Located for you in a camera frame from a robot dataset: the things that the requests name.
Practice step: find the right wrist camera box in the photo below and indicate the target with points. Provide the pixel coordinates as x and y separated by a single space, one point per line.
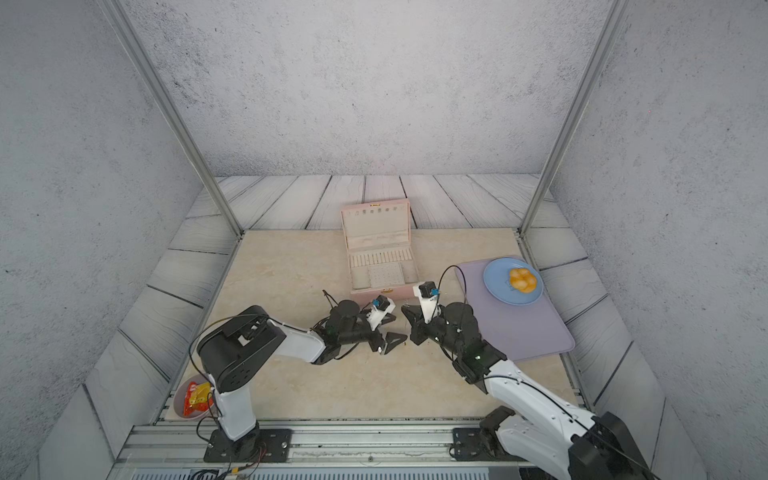
427 294

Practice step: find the purple placemat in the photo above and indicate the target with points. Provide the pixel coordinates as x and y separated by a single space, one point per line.
521 325

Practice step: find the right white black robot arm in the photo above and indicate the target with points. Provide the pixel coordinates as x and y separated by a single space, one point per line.
533 423

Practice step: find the aluminium frame post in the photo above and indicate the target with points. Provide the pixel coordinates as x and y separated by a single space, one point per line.
589 81
131 43

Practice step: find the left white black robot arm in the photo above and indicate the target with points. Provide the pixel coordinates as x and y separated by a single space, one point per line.
233 352

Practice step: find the pink jewelry box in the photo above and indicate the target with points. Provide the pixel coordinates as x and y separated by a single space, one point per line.
379 250

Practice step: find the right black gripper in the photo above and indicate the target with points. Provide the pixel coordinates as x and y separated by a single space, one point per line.
414 313

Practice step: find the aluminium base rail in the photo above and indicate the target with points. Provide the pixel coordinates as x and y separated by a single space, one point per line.
328 449

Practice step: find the grey bowl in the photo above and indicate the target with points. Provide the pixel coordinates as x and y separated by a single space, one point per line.
178 396

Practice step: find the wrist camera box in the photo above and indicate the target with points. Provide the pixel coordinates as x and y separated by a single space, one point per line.
427 294
380 305

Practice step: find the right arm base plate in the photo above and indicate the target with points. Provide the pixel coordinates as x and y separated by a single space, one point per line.
475 444

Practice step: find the blue plate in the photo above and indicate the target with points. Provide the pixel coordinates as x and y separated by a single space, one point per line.
496 280

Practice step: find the right aluminium frame post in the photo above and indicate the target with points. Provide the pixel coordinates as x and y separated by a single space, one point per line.
589 81

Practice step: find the left aluminium frame post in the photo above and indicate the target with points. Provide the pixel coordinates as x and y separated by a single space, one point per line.
131 43

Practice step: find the red yellow snack packet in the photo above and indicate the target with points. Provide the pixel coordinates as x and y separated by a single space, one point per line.
197 399

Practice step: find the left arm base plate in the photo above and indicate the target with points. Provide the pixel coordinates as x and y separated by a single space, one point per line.
258 446

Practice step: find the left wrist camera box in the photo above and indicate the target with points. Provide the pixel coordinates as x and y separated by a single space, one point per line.
380 305

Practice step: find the yellow pastry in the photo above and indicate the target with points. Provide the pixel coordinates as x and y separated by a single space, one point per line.
523 280

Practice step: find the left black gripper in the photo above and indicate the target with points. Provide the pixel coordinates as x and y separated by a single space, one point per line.
376 344

